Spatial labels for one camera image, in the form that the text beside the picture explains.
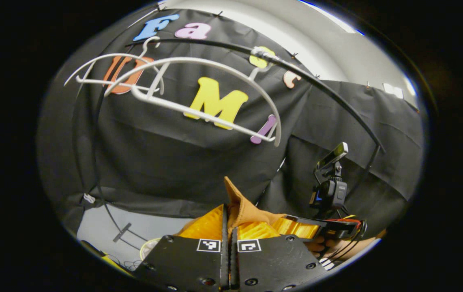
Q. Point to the ceiling light panel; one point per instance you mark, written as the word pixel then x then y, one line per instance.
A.
pixel 393 91

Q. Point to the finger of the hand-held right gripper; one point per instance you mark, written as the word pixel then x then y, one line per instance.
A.
pixel 296 228

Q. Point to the black clothes rack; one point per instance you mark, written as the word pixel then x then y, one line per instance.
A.
pixel 349 110

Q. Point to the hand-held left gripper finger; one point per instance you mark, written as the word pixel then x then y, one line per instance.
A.
pixel 234 267
pixel 225 259

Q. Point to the white cloth clip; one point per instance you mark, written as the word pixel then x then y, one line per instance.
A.
pixel 89 198

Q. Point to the white plastic hanger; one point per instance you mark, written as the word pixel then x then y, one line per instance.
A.
pixel 106 83

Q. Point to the pale laundry hamper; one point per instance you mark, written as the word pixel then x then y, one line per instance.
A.
pixel 150 245

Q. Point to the brown shirt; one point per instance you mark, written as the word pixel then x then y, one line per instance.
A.
pixel 243 211

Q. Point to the white hanger with taped hook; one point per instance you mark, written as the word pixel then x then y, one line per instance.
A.
pixel 140 94

